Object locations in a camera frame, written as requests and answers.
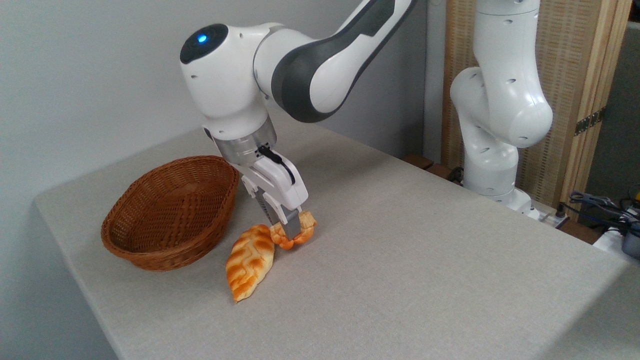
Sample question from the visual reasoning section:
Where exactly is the long braided bread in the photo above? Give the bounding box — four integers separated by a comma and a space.
225, 224, 277, 304

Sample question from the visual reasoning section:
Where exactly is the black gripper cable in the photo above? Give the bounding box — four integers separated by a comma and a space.
257, 144, 297, 185

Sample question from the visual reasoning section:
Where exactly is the brown woven wicker basket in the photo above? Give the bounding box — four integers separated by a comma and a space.
101, 155, 241, 272

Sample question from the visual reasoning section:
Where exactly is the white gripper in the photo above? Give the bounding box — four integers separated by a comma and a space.
234, 156, 310, 240

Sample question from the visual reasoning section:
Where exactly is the round knotted bread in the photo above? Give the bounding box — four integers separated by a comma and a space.
268, 210, 318, 251

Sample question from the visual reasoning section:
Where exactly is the dark metal screen hinge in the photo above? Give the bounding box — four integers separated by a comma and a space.
574, 107, 607, 137

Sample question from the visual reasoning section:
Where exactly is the blue and black cable bundle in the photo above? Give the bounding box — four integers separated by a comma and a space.
556, 191, 640, 237

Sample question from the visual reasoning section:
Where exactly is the bamboo folding screen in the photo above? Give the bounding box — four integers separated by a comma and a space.
441, 0, 634, 221

